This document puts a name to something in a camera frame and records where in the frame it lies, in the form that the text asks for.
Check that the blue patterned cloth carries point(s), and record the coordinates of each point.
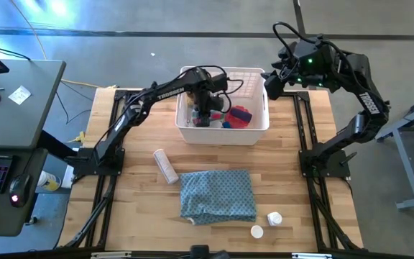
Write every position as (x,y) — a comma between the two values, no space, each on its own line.
(217,196)

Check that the white pill bottle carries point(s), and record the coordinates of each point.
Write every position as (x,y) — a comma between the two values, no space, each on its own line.
(274,218)

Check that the grey desk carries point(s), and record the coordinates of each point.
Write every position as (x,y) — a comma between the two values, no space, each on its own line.
(16,122)

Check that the white paper note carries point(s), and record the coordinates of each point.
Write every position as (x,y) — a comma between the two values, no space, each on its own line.
(19,95)

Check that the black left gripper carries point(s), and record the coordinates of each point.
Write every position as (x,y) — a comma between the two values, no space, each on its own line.
(208,90)

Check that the pink round pill organizer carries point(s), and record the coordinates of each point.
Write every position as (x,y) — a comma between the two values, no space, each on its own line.
(237,120)

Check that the beige bandage roll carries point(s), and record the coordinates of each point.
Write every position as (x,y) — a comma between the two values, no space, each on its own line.
(166,166)

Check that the yellow white canister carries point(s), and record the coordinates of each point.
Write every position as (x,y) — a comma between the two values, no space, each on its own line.
(49,181)

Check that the white bottle cap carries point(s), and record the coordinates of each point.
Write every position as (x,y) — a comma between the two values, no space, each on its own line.
(257,231)

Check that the silver bracket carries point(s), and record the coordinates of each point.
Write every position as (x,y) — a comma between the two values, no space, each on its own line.
(110,255)
(312,255)

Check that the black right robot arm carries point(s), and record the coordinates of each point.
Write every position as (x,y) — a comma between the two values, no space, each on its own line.
(358,108)

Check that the black rounded object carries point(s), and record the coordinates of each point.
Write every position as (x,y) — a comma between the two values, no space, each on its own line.
(200,252)

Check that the white plastic basket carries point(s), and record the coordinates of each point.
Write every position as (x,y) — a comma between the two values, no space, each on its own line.
(221,136)

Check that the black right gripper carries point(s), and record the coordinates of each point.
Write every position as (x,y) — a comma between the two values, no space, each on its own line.
(307,61)

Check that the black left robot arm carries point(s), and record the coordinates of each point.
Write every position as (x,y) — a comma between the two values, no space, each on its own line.
(138,111)

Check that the grey metal table frame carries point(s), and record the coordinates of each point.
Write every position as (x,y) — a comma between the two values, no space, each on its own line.
(404,162)

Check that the blue bandage roll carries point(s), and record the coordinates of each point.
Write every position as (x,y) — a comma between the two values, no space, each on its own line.
(226,125)

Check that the black computer mouse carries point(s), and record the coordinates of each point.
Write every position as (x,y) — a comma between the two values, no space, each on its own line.
(20,190)

